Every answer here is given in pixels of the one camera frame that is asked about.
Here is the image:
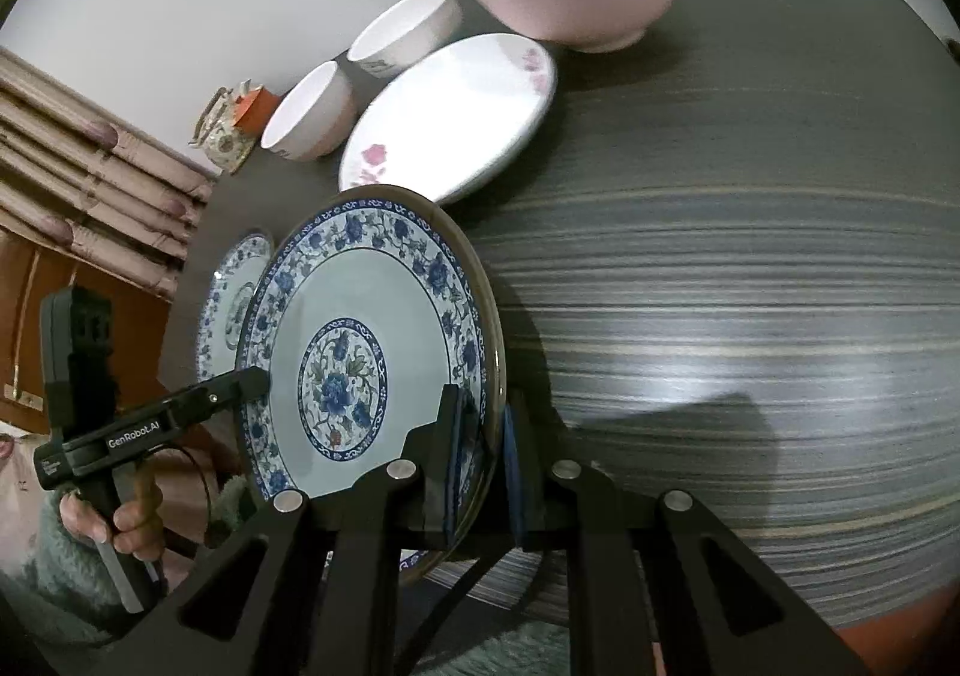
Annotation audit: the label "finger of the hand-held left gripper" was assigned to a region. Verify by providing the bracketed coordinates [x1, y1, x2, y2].
[169, 366, 272, 429]

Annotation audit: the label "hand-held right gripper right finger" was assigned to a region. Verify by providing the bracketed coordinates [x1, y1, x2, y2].
[502, 395, 884, 676]

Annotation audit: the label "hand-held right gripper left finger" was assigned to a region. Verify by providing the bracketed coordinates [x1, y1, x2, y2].
[84, 385, 486, 676]

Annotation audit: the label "blue floral plate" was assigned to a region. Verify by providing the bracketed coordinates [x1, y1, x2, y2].
[235, 184, 505, 587]
[196, 231, 275, 384]

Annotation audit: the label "white bowl dark print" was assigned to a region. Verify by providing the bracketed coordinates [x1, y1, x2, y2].
[260, 61, 358, 163]

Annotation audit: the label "white plate pink flowers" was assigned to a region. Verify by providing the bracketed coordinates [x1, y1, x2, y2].
[337, 32, 560, 206]

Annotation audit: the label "white bowl light blue print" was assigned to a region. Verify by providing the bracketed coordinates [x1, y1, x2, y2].
[347, 0, 464, 79]

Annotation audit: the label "person's left forearm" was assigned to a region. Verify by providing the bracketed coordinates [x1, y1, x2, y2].
[0, 496, 173, 654]

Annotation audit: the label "person's left hand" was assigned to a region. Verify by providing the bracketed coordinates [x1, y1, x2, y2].
[58, 475, 166, 557]

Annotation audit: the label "brown wooden cabinet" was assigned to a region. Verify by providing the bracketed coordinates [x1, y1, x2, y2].
[0, 226, 178, 437]

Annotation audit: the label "pink patterned clothing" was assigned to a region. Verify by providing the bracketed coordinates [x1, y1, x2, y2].
[0, 421, 47, 561]

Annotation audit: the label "beige patterned curtain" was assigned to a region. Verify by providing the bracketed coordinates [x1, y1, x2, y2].
[0, 46, 218, 302]

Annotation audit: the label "floral ceramic teapot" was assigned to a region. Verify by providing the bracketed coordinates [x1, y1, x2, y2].
[187, 86, 257, 174]

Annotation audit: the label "orange lidded cup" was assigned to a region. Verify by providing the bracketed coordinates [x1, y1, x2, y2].
[232, 85, 283, 135]

